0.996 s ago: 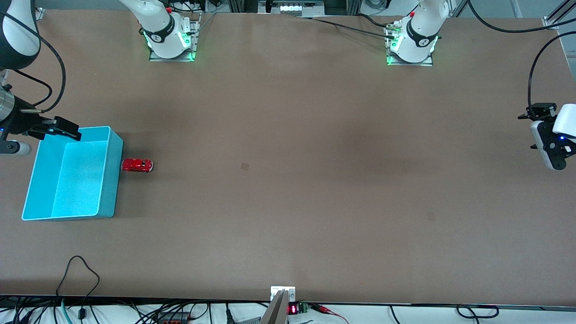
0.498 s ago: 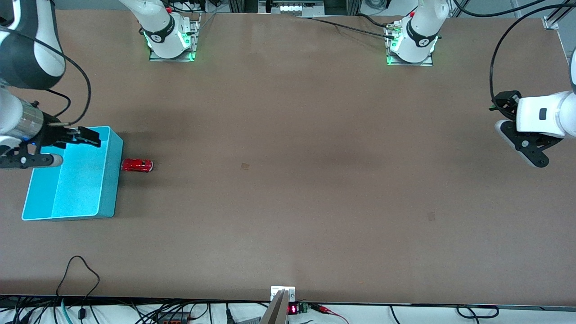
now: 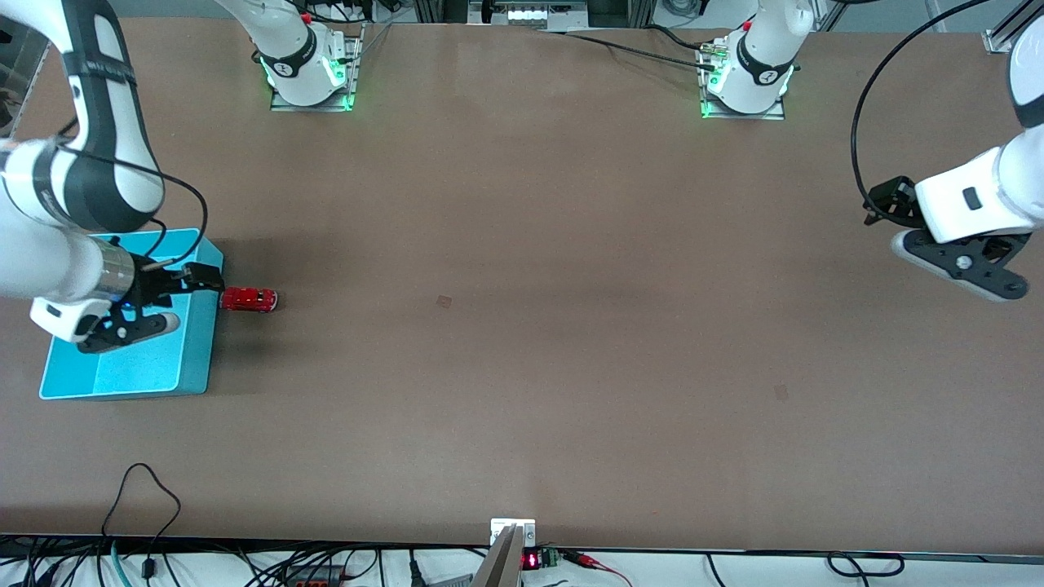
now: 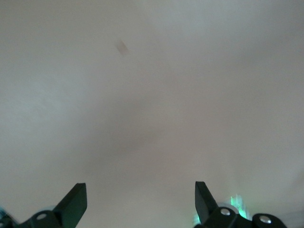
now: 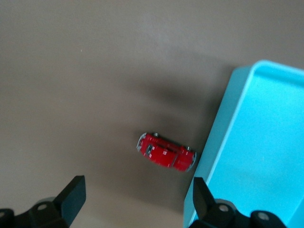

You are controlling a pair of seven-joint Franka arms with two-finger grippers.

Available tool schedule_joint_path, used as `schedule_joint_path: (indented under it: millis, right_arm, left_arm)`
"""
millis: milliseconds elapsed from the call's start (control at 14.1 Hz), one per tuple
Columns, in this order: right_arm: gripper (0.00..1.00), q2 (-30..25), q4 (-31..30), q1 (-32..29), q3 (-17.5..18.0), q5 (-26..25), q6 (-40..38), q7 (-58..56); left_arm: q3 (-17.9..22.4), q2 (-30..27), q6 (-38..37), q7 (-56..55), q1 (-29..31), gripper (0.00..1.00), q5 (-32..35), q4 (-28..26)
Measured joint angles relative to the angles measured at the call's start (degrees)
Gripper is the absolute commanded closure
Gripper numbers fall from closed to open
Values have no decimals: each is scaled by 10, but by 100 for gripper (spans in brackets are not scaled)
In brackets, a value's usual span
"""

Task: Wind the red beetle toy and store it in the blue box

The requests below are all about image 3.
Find long black table cable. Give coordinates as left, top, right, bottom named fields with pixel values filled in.
left=538, top=29, right=719, bottom=70

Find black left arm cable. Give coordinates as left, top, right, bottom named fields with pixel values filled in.
left=851, top=0, right=992, bottom=218

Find aluminium corner bracket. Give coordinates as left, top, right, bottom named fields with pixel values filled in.
left=983, top=0, right=1035, bottom=55

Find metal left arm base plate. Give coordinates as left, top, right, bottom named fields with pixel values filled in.
left=699, top=37, right=786, bottom=121

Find black coiled cable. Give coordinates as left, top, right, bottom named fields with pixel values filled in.
left=827, top=552, right=905, bottom=579

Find white lit device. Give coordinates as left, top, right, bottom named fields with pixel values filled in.
left=481, top=0, right=590, bottom=27

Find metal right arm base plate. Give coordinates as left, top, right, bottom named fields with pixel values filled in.
left=269, top=23, right=365, bottom=113

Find blue plastic box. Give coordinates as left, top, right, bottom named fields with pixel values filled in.
left=39, top=228, right=225, bottom=400

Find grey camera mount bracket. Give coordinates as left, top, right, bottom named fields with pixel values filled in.
left=471, top=519, right=537, bottom=587

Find thin black looped cable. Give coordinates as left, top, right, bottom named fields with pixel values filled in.
left=102, top=463, right=182, bottom=587

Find aluminium frame profile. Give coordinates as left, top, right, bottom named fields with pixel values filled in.
left=412, top=0, right=482, bottom=25

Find short black table cable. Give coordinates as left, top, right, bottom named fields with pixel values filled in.
left=644, top=24, right=710, bottom=55

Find black orange power strip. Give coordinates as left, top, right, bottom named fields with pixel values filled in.
left=285, top=565, right=345, bottom=587

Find red beetle toy car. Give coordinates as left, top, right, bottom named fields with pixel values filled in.
left=220, top=286, right=279, bottom=313

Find red clip lead wires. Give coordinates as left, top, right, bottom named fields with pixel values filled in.
left=563, top=550, right=633, bottom=587

